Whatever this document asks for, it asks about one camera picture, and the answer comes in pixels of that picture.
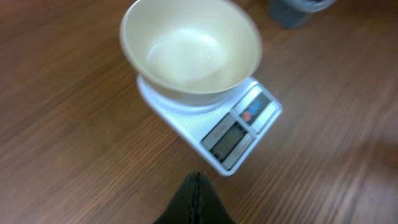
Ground white bowl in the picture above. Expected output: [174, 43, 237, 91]
[119, 0, 262, 105]

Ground clear plastic container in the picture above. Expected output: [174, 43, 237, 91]
[268, 0, 336, 29]

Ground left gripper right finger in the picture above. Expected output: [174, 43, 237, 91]
[196, 173, 236, 224]

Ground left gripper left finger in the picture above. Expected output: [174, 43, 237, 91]
[154, 173, 197, 224]

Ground white digital kitchen scale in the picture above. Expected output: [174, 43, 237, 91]
[137, 77, 283, 176]

